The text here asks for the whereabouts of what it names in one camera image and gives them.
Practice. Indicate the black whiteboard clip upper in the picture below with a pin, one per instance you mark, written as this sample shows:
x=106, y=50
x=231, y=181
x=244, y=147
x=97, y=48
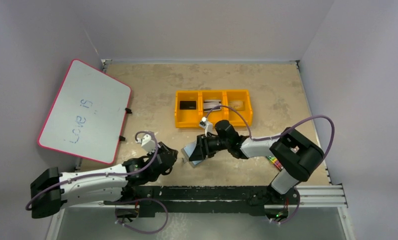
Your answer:
x=128, y=110

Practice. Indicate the yellow bin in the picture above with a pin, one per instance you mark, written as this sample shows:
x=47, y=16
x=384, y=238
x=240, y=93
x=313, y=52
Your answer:
x=213, y=116
x=247, y=113
x=186, y=114

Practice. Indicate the yellow left bin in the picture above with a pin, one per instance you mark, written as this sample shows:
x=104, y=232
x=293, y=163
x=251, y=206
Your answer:
x=186, y=114

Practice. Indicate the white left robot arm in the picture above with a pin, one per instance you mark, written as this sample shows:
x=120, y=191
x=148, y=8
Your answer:
x=53, y=190

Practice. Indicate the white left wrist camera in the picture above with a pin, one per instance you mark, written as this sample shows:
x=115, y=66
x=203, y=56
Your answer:
x=147, y=143

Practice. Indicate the silver striped card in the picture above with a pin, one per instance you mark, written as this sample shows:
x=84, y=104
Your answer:
x=209, y=104

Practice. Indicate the pink framed whiteboard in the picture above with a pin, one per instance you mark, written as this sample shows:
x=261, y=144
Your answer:
x=87, y=115

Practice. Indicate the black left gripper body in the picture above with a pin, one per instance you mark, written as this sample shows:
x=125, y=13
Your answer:
x=161, y=148

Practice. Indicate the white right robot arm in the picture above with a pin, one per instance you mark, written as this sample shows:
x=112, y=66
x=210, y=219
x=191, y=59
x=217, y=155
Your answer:
x=298, y=155

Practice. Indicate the aluminium frame rail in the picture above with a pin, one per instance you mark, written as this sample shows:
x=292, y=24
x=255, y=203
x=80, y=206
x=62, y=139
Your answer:
x=320, y=214

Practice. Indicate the black card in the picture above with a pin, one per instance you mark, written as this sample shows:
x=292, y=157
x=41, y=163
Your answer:
x=188, y=105

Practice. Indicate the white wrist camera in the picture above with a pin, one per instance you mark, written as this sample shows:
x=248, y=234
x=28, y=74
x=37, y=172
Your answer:
x=147, y=143
x=206, y=125

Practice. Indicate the beige gold card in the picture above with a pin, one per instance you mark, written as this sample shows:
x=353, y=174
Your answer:
x=237, y=105

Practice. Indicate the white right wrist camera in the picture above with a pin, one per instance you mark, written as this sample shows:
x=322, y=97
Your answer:
x=206, y=125

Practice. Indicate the grey leather card holder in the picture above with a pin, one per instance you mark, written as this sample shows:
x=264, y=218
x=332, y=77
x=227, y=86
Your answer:
x=192, y=154

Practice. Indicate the coloured marker pack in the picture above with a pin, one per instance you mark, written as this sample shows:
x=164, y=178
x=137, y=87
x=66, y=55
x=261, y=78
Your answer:
x=275, y=162

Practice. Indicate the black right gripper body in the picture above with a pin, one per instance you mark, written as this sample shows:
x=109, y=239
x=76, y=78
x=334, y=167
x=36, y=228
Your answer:
x=202, y=147

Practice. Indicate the yellow right bin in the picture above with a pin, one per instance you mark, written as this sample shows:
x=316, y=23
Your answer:
x=247, y=113

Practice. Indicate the yellow middle bin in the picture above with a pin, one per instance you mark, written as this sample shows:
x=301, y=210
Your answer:
x=213, y=116

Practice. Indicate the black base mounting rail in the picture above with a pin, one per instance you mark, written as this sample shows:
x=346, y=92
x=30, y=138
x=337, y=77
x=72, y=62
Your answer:
x=253, y=200

